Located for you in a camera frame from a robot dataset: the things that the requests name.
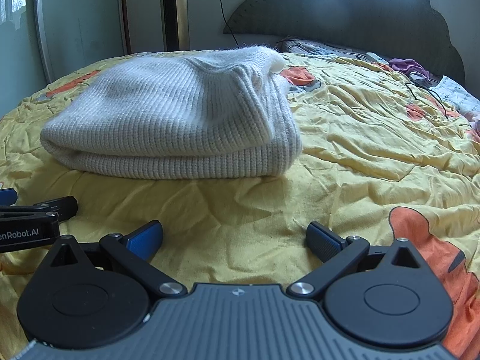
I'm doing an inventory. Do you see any dark upholstered headboard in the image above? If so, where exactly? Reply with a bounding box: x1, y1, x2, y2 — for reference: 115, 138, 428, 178
224, 0, 465, 84

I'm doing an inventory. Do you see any white knit sweater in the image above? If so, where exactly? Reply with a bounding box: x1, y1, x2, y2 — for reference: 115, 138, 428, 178
40, 46, 302, 180

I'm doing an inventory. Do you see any purple cloth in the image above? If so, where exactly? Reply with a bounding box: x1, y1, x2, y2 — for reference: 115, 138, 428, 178
389, 58, 431, 78

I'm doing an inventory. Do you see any white remote control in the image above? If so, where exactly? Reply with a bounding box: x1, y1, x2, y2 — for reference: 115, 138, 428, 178
366, 52, 389, 65

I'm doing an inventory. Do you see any white patterned pillow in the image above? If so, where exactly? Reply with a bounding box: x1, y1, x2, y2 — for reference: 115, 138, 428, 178
431, 76, 480, 122

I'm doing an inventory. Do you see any plaid pillow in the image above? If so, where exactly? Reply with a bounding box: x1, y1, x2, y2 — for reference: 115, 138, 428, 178
276, 37, 373, 63

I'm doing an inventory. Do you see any black power cable on wall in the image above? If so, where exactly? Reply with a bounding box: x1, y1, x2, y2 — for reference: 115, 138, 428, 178
217, 0, 241, 49

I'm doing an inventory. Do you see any glass sliding wardrobe door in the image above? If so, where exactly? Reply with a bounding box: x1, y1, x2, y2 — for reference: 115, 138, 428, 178
0, 0, 133, 117

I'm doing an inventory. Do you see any black cable on bed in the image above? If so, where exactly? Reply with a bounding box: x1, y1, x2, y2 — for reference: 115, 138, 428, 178
404, 80, 451, 120

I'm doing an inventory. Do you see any yellow carrot print quilt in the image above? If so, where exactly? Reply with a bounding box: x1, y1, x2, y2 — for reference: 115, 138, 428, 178
1, 54, 479, 359

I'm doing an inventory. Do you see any gold tower air conditioner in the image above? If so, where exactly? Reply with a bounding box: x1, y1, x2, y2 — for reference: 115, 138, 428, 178
160, 0, 190, 52

